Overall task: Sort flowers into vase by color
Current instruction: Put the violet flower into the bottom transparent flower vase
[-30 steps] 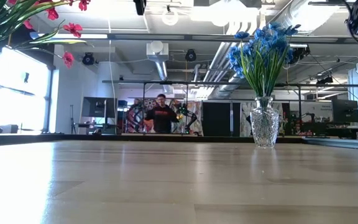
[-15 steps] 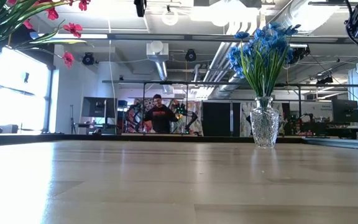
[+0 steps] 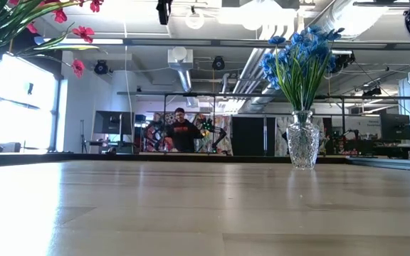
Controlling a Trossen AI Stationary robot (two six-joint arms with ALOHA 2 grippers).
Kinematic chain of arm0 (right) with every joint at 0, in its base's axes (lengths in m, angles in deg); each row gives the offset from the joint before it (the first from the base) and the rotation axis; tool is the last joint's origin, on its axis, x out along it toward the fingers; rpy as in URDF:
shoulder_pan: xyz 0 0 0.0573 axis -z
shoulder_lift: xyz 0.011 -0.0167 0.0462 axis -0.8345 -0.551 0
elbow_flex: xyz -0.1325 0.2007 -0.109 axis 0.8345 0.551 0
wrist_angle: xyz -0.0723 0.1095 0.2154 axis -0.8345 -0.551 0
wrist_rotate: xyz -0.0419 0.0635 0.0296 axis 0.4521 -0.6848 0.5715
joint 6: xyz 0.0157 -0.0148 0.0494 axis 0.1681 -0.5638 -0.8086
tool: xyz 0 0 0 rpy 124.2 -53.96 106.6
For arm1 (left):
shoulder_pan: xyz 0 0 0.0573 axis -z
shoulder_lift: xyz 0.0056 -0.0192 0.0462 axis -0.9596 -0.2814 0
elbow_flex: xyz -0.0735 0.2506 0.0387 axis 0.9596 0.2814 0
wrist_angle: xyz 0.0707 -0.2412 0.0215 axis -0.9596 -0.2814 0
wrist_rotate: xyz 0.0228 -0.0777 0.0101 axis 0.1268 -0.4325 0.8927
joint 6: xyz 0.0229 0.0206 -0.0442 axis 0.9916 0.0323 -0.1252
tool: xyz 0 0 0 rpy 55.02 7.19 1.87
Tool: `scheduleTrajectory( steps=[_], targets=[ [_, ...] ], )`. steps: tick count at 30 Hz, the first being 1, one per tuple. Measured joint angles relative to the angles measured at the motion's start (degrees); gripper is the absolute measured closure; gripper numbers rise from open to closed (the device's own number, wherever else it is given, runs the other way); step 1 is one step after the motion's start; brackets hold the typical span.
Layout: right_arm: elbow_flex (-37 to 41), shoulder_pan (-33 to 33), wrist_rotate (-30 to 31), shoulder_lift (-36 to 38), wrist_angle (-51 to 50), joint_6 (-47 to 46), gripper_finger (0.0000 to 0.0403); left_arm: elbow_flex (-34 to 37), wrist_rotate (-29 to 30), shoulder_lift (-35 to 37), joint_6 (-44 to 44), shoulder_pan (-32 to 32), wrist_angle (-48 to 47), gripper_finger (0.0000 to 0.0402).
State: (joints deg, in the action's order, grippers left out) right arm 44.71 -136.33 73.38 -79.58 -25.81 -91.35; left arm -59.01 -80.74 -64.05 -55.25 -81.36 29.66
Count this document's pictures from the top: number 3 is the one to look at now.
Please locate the red artificial flower bunch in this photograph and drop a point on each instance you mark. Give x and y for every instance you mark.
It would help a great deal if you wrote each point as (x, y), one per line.
(83, 32)
(60, 16)

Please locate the blue artificial flower bunch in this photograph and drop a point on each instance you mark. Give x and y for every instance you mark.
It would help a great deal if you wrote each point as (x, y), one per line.
(297, 39)
(269, 64)
(327, 35)

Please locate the black background robot arm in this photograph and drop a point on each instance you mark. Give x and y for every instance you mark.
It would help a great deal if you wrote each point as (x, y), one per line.
(155, 135)
(347, 138)
(217, 133)

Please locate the clear cut glass vase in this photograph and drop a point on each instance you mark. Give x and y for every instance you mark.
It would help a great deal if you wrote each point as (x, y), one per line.
(303, 145)

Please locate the round white ceiling lamp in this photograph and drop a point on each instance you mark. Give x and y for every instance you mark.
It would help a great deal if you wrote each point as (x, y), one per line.
(195, 18)

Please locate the grey overhead beam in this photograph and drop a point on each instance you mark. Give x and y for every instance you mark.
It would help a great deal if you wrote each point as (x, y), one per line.
(190, 42)

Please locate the long ceiling light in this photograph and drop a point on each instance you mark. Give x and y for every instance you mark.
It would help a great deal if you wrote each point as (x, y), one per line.
(112, 41)

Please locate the black ceiling speaker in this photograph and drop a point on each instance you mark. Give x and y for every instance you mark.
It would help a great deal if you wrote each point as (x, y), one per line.
(101, 67)
(218, 63)

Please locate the silver ceiling ducts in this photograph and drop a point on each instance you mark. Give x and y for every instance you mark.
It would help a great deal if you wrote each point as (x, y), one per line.
(253, 71)

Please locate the colourful patterned quilt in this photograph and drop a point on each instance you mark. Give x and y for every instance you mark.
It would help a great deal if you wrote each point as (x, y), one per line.
(196, 119)

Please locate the black monitor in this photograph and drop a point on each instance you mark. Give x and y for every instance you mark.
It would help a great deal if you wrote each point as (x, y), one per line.
(393, 126)
(112, 122)

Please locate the person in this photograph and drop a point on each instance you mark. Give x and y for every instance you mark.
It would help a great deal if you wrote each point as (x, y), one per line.
(183, 137)

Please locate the black cabinet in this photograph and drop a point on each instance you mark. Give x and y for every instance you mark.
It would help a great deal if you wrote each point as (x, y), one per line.
(253, 135)

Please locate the bright window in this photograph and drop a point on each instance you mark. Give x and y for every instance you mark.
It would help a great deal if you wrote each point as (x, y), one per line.
(20, 106)

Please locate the ceiling track fixture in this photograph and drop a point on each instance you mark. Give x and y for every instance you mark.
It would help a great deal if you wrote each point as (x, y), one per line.
(383, 3)

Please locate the white ceiling duct box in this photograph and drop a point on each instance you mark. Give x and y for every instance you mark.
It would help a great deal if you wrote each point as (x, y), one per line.
(180, 58)

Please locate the black overhead rail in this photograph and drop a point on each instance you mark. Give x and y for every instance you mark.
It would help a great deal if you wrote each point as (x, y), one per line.
(148, 93)

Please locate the black aluminium table frame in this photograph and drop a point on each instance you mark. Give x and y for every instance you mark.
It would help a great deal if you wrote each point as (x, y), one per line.
(119, 158)

